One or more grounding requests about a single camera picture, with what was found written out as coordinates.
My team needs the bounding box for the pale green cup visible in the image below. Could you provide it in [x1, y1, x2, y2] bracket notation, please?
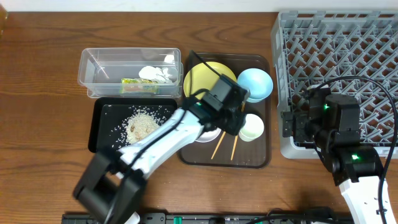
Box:
[238, 114, 264, 142]

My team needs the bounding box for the white bowl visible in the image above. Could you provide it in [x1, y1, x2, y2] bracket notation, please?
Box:
[195, 128, 221, 143]

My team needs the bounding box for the light blue bowl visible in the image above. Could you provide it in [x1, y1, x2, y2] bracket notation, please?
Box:
[237, 68, 274, 103]

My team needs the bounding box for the white tissue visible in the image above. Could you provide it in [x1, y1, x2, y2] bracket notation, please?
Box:
[139, 66, 172, 83]

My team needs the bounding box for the pile of rice leftovers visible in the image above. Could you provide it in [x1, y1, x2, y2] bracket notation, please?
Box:
[108, 105, 170, 149]

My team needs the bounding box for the green snack wrapper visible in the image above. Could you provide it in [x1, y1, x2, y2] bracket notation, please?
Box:
[119, 78, 159, 94]

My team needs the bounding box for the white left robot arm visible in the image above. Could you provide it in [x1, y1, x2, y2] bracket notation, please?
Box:
[73, 97, 246, 223]

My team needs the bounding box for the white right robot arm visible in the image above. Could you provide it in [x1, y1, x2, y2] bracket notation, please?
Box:
[282, 94, 396, 223]

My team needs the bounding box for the grey dishwasher rack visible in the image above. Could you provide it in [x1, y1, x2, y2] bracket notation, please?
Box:
[271, 11, 397, 157]

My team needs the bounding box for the black food waste tray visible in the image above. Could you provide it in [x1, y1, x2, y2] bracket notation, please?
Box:
[88, 98, 177, 152]

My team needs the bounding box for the clear plastic waste bin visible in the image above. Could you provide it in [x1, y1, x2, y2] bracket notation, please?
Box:
[78, 47, 183, 98]

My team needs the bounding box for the left wooden chopstick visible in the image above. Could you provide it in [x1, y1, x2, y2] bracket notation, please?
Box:
[211, 131, 226, 160]

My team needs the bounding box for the brown serving tray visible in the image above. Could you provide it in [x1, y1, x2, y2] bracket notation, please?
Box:
[178, 53, 271, 169]

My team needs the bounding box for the yellow plate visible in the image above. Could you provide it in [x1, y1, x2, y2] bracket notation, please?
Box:
[183, 62, 237, 97]

